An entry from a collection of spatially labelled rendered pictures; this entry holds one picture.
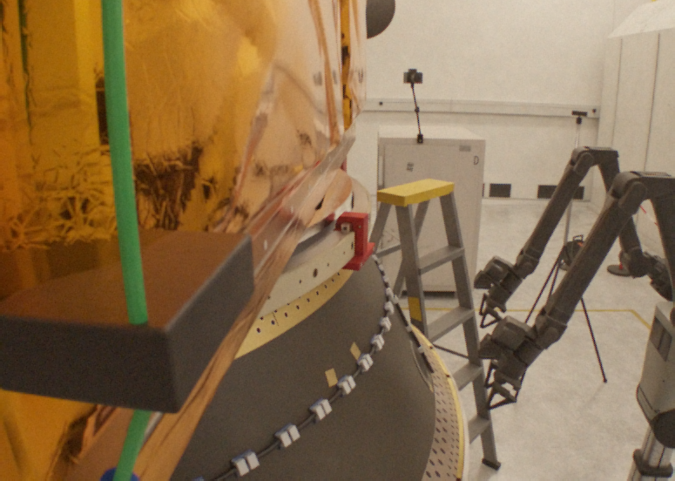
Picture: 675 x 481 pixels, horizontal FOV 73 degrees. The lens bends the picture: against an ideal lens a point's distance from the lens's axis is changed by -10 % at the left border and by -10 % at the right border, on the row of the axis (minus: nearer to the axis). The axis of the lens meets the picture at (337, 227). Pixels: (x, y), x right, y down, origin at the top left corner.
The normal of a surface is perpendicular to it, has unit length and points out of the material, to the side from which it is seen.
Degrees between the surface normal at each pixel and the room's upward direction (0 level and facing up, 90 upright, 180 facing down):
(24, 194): 90
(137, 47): 87
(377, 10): 90
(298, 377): 62
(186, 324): 90
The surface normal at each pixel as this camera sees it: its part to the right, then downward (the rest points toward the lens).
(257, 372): 0.69, -0.29
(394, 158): -0.07, 0.29
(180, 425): 0.99, 0.03
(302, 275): 0.85, 0.15
